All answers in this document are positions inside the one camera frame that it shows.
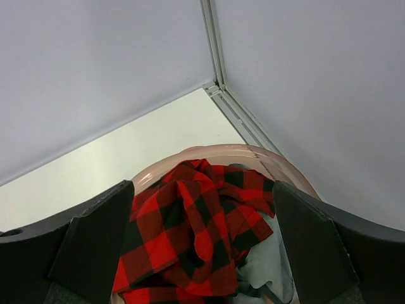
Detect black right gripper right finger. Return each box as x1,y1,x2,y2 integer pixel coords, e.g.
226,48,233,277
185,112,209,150
273,181,404,303

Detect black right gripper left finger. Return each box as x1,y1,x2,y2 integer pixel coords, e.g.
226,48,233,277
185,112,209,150
1,180,134,303

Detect grey shirt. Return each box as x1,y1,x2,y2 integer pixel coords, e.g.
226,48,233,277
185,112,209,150
227,163,294,304

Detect red black plaid shirt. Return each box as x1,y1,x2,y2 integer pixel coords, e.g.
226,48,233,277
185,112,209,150
112,159,275,303

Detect pink transparent plastic basket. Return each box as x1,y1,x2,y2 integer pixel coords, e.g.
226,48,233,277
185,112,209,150
110,142,322,304

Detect aluminium corner frame post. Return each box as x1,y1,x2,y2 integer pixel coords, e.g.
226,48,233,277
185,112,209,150
200,0,288,158

